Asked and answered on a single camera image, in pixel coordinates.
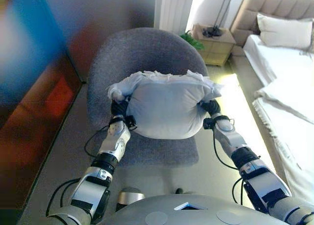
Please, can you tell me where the silver left robot leg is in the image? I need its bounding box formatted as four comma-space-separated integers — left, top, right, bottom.
117, 187, 146, 206

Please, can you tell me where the grey fabric armchair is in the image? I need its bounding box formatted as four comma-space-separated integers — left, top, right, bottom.
87, 27, 209, 167

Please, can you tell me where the white curtain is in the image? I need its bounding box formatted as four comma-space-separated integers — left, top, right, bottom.
155, 0, 194, 35

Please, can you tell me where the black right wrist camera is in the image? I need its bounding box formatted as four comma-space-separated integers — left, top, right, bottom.
203, 117, 215, 131

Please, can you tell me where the dark right robot hand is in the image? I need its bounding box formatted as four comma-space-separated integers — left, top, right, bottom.
200, 99, 221, 116

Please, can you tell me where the dark left robot hand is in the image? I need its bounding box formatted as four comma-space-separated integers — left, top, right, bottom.
110, 100, 131, 118

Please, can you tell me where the white ruffled cushion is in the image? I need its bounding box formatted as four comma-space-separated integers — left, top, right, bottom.
106, 69, 225, 140

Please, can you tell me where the light wooden nightstand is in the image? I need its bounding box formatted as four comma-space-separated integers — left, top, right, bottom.
191, 23, 236, 67

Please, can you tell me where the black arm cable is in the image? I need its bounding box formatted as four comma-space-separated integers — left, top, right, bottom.
46, 125, 111, 217
212, 116, 246, 204

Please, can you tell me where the beige padded headboard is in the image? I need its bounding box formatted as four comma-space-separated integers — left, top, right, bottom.
230, 0, 314, 57

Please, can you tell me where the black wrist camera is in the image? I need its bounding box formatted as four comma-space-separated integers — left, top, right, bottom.
203, 117, 215, 131
124, 114, 137, 130

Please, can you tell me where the silver robot torso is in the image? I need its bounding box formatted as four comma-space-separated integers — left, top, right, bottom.
115, 194, 283, 225

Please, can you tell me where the green potted plant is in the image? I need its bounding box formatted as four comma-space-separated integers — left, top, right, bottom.
180, 30, 205, 51

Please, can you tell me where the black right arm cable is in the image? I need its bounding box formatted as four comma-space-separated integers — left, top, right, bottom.
212, 116, 246, 204

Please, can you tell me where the white bed pillow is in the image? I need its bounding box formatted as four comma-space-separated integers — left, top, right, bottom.
256, 13, 314, 50

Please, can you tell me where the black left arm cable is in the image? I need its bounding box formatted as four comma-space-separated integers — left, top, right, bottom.
46, 125, 111, 217

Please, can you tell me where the bed with white sheets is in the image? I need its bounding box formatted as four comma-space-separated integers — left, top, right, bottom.
230, 34, 314, 203

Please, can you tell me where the white fringed throw blanket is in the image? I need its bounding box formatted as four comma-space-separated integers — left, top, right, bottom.
252, 86, 314, 203

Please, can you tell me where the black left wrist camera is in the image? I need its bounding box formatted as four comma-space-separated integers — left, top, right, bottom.
124, 114, 137, 130

